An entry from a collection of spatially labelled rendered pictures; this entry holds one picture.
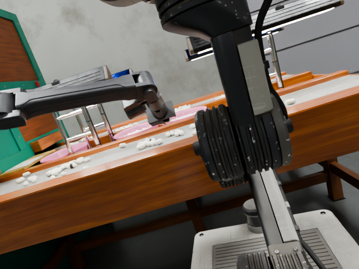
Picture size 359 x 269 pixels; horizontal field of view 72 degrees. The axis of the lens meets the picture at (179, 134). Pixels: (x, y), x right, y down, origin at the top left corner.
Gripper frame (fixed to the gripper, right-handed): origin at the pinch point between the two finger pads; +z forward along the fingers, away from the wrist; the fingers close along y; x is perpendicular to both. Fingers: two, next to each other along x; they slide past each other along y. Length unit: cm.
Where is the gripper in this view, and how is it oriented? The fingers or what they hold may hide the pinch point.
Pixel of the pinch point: (166, 123)
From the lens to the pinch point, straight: 96.8
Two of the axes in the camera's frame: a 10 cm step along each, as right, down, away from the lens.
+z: 2.0, 4.1, 8.9
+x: 2.3, 8.7, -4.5
